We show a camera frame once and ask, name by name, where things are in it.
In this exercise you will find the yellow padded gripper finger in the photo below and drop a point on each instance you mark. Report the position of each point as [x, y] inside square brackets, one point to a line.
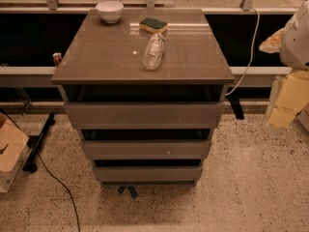
[288, 96]

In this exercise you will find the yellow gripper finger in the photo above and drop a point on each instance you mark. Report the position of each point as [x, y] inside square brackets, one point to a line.
[272, 43]

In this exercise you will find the grey top drawer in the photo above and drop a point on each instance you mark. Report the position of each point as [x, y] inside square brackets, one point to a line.
[130, 116]

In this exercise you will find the grey drawer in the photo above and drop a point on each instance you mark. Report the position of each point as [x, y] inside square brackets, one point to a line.
[146, 150]
[148, 174]
[130, 116]

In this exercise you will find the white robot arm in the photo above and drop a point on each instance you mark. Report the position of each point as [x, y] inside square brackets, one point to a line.
[294, 48]

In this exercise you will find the grey drawer cabinet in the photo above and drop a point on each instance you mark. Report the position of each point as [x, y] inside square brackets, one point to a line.
[104, 64]

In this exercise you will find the grey bottom drawer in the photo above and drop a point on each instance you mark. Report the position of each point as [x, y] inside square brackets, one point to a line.
[148, 174]

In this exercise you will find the grey middle drawer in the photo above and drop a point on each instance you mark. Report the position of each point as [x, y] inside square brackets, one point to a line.
[146, 150]

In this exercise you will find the black right stand leg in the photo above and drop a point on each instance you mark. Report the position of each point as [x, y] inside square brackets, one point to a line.
[236, 106]

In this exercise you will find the clear plastic water bottle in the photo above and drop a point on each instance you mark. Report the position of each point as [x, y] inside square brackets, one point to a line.
[154, 51]

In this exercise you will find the green yellow sponge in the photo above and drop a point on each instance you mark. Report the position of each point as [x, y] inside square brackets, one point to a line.
[153, 25]

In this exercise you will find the white ceramic bowl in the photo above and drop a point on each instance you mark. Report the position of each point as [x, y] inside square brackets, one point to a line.
[110, 11]

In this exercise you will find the red soda can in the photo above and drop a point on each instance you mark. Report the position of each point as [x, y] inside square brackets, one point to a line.
[57, 58]

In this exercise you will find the black metal stand leg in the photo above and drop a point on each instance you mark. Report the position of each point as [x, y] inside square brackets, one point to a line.
[35, 142]

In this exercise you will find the cardboard box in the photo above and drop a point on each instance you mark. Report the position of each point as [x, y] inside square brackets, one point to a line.
[13, 149]

